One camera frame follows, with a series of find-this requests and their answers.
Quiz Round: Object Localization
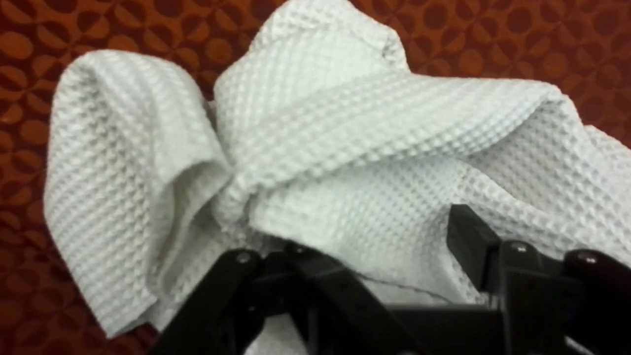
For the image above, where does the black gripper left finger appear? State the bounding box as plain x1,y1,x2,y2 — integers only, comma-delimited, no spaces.
215,246,312,291

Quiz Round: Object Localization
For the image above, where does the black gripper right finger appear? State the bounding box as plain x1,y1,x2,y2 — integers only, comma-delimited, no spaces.
448,205,501,293

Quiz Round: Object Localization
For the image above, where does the white waffle-weave T-shirt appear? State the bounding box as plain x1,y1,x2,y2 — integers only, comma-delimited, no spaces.
44,0,631,335

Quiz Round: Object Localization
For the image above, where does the orange patterned chair seat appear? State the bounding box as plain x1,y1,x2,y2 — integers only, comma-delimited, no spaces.
0,0,631,355

